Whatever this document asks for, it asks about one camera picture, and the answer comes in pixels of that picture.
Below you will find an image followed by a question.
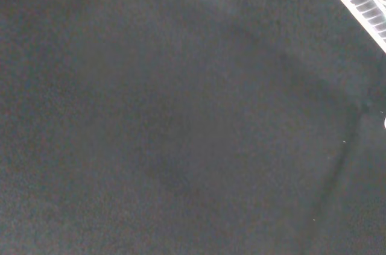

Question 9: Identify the black bench cloth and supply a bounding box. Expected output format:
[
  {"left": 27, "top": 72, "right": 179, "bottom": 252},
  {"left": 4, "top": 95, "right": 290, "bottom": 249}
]
[{"left": 0, "top": 0, "right": 386, "bottom": 255}]

